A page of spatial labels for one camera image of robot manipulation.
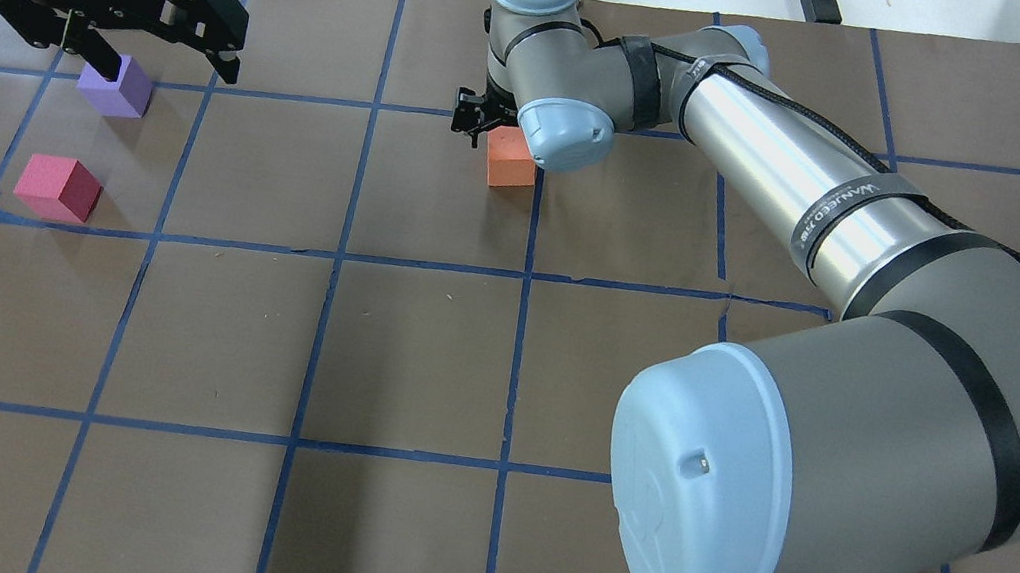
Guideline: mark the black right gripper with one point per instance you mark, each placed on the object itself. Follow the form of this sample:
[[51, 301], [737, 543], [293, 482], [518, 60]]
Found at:
[[468, 111]]

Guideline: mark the orange foam cube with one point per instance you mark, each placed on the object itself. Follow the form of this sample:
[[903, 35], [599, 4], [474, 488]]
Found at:
[[509, 162]]

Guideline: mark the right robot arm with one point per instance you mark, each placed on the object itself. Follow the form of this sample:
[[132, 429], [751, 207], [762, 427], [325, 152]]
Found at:
[[886, 441]]

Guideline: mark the purple foam cube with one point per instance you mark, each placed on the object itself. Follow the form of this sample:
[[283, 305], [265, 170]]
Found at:
[[127, 96]]

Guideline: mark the pink foam cube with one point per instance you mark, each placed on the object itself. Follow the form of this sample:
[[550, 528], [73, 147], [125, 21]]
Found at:
[[58, 189]]

